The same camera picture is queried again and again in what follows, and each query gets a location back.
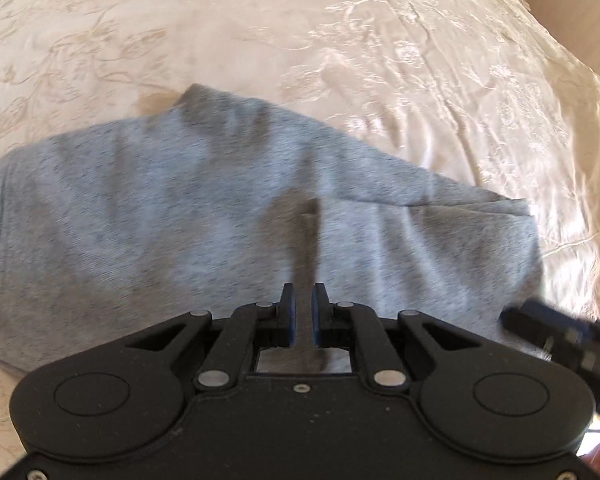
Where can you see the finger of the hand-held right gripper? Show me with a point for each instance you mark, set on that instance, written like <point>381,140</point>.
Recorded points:
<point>550,321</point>

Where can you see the cream embroidered bedspread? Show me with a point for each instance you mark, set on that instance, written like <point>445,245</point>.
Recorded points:
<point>380,60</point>

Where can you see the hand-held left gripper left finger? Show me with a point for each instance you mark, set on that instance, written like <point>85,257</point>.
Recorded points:
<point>290,320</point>

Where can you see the grey speckled pants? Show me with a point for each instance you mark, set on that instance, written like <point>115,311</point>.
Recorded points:
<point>180,210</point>

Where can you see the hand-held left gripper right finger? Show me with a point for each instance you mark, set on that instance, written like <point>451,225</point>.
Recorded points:
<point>318,320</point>

